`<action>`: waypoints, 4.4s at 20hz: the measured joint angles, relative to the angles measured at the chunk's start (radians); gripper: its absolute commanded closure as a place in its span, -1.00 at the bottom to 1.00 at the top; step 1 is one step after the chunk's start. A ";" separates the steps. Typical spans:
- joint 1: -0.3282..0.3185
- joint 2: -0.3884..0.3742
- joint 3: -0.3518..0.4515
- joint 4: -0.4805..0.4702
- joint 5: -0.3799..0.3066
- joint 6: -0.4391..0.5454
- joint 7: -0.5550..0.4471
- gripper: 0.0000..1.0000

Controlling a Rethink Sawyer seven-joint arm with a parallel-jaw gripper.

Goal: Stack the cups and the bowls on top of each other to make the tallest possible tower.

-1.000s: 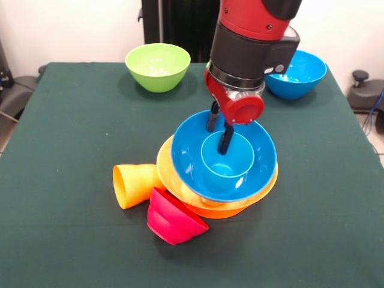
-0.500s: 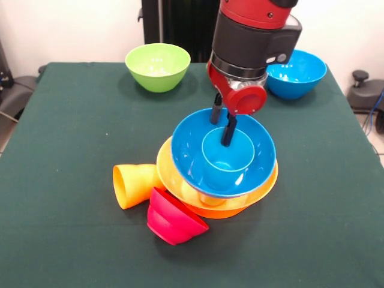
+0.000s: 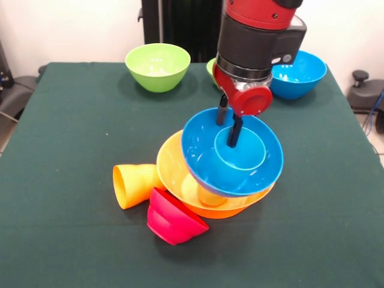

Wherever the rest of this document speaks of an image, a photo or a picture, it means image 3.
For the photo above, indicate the blue plastic cup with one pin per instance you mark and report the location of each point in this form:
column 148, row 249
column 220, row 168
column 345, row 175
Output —
column 249, row 156

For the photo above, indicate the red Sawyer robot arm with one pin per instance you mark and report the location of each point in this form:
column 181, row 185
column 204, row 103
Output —
column 258, row 36

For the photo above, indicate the large yellow-orange bowl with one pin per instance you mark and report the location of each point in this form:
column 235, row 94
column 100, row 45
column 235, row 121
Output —
column 174, row 162

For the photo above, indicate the orange plastic cup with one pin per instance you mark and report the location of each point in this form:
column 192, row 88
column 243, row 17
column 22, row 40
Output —
column 132, row 186

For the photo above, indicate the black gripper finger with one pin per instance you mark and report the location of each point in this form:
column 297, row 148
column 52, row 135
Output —
column 222, row 111
column 235, row 133

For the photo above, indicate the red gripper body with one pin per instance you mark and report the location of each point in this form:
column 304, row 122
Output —
column 246, row 96

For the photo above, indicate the dark green tablecloth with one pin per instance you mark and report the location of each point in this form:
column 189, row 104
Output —
column 90, row 240

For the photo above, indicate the small pink-red bowl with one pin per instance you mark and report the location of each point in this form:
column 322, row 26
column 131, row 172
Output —
column 171, row 222

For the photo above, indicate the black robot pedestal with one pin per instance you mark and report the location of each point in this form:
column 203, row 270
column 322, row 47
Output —
column 180, row 30

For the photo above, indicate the green plastic cup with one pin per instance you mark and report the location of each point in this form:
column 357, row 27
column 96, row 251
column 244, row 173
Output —
column 210, row 199

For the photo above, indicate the blue plastic bowl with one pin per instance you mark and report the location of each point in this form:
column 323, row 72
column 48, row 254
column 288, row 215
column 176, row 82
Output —
column 198, row 144
column 300, row 81

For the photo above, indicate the small green bowl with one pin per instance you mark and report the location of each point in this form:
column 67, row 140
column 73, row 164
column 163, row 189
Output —
column 210, row 70

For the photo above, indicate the large green bowl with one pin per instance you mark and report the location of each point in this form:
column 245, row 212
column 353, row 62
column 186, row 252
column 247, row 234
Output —
column 157, row 69

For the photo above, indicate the dark grey stand foot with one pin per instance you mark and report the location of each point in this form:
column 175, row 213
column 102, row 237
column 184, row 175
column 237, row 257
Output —
column 16, row 90
column 363, row 96

